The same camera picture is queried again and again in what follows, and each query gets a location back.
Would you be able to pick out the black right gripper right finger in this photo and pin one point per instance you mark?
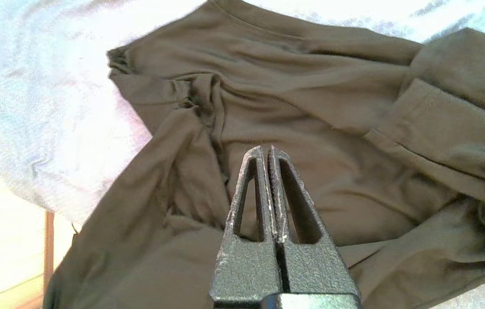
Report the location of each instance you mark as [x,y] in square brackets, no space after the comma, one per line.
[315,266]

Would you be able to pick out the blue bed sheet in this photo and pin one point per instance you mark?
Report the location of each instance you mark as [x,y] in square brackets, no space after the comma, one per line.
[53,107]

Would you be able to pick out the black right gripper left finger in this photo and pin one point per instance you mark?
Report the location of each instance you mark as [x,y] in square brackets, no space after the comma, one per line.
[247,266]

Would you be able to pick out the black t-shirt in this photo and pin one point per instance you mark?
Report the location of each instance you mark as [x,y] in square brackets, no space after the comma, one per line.
[311,128]

